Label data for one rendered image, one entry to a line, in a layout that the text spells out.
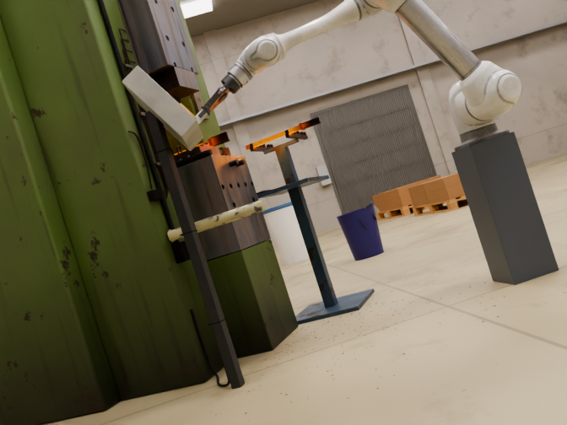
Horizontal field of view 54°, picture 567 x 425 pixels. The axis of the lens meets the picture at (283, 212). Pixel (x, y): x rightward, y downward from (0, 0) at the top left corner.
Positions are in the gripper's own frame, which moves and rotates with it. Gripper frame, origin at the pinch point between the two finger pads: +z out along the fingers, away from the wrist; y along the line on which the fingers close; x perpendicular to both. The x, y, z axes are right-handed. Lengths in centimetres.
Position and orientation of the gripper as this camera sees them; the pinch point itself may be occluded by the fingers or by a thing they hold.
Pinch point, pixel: (199, 117)
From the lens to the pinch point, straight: 224.9
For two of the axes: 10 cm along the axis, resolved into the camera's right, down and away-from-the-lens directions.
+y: -0.8, 0.4, 10.0
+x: -7.4, -6.7, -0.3
